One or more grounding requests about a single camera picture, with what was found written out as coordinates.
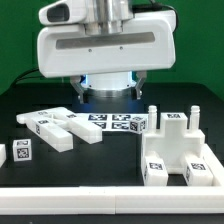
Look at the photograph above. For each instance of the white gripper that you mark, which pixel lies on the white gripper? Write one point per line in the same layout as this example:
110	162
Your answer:
146	43

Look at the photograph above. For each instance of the white chair back part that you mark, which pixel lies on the white chair back part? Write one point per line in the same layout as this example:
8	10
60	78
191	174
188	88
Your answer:
68	120

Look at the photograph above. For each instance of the white chair seat part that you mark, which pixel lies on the white chair seat part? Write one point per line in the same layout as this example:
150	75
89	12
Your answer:
176	135

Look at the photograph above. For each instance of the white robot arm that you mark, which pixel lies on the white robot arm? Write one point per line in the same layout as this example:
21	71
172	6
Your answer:
106	17

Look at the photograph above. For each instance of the printed marker sheet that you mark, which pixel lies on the printed marker sheet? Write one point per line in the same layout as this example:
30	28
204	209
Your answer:
111	121

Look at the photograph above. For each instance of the white tagged cube on sheet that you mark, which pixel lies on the white tagged cube on sheet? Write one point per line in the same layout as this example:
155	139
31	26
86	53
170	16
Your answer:
137	125

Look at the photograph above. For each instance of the small white tagged cube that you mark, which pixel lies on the small white tagged cube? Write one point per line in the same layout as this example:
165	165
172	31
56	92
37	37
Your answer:
22	150

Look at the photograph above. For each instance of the white block left edge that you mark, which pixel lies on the white block left edge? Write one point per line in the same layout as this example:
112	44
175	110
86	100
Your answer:
2	154

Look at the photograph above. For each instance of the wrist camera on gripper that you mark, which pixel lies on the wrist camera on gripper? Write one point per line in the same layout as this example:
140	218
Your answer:
63	12

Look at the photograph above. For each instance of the white frame wall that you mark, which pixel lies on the white frame wall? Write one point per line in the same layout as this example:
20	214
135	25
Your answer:
119	200

